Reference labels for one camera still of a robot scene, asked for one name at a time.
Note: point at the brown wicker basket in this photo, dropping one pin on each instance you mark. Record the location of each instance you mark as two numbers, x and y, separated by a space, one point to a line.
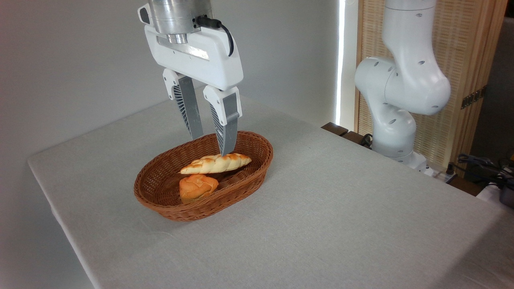
160 176

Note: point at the round orange bread roll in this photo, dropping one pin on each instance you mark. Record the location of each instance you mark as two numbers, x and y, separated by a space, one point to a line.
196 188

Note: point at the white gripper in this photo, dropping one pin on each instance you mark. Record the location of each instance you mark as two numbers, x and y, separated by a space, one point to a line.
200 60

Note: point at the grey tablecloth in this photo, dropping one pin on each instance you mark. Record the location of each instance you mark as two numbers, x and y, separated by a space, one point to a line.
321 224

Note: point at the long braided bread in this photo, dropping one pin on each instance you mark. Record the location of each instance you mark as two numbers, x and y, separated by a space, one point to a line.
213 163

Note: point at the white power strip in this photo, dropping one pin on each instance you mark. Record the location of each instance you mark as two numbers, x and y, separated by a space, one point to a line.
439 176

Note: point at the black screen hinge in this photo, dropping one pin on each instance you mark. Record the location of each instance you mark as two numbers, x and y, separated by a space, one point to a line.
474 96

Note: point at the dark wooden furniture edge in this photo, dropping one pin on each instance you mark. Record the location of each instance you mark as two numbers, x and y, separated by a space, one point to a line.
335 128

